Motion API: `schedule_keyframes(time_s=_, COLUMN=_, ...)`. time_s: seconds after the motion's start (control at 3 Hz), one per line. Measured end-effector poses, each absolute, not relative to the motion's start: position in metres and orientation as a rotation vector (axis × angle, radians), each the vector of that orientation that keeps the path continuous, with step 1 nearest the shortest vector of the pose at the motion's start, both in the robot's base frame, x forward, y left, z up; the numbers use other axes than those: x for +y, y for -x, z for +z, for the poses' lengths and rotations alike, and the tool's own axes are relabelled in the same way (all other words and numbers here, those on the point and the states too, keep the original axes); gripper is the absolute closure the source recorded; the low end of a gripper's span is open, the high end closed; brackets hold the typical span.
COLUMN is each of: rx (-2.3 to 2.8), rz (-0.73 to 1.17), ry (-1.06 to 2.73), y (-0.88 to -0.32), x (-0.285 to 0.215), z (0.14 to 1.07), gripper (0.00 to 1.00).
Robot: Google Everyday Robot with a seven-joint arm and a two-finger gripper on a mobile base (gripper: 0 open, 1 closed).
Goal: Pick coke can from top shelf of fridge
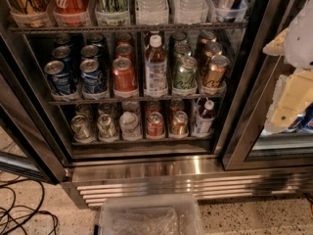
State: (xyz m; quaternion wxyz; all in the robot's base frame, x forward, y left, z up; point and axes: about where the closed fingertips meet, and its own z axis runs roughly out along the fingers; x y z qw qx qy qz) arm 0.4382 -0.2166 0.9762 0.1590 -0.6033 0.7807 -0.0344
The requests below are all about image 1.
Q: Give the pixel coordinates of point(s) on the green can middle shelf front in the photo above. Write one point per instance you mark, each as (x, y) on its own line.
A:
(184, 81)

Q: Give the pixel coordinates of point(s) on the green can shelf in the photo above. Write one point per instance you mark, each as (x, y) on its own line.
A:
(184, 81)
(112, 12)

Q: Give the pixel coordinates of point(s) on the blue pepsi can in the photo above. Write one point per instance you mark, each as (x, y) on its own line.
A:
(60, 78)
(94, 80)

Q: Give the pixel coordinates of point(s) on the gold can middle shelf front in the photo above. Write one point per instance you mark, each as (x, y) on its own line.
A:
(214, 73)

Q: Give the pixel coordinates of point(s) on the green can top shelf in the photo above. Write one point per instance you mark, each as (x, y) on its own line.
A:
(112, 12)

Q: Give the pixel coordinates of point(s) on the red bull can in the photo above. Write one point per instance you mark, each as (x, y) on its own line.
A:
(227, 10)

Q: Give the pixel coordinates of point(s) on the stainless fridge body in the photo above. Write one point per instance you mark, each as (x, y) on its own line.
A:
(99, 170)

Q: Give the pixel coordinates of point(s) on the red can shelf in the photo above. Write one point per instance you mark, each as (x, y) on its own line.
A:
(155, 125)
(124, 78)

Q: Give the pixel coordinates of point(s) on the clear water bottle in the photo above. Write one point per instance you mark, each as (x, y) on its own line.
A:
(189, 11)
(151, 12)

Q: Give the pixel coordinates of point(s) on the brown tea bottle white cap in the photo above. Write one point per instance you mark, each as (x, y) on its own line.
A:
(155, 68)

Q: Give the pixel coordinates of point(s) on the blue pepsi can front right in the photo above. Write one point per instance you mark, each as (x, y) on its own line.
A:
(94, 80)

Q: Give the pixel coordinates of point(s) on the closed glass fridge door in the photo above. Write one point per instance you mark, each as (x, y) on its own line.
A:
(244, 143)

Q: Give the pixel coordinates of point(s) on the small tea bottle bottom shelf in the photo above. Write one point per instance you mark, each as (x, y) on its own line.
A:
(204, 117)

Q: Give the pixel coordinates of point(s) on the clear bottle bottom shelf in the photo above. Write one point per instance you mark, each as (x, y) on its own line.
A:
(130, 127)

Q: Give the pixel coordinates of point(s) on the clear water bottle right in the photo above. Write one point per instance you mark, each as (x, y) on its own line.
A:
(189, 11)

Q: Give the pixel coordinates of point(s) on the blue pepsi can front left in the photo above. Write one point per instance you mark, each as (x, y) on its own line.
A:
(60, 78)

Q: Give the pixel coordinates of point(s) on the green can bottom left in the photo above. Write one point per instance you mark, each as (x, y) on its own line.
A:
(82, 129)

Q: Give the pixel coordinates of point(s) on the clear plastic bin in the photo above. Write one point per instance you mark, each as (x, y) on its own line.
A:
(169, 214)

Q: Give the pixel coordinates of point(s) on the red can middle shelf front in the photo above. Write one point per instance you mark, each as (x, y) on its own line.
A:
(124, 78)

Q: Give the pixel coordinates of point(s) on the clear water bottle left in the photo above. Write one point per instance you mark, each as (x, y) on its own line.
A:
(151, 12)

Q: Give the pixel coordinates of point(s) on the open fridge door left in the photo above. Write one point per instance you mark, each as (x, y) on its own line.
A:
(20, 121)

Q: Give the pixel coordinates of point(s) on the gold can bottom shelf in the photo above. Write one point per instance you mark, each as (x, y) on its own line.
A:
(179, 125)

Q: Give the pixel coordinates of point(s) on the gold can shelf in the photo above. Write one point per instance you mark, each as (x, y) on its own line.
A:
(179, 125)
(214, 73)
(32, 11)

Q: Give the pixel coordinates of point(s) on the gold can top shelf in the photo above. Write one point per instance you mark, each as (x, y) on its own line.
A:
(32, 11)

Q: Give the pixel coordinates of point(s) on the red coke can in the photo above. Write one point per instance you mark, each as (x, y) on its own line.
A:
(70, 12)

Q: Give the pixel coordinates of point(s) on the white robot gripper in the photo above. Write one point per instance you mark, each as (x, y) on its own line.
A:
(300, 41)

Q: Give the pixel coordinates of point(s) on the red can bottom shelf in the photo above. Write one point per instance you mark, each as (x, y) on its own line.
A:
(155, 125)

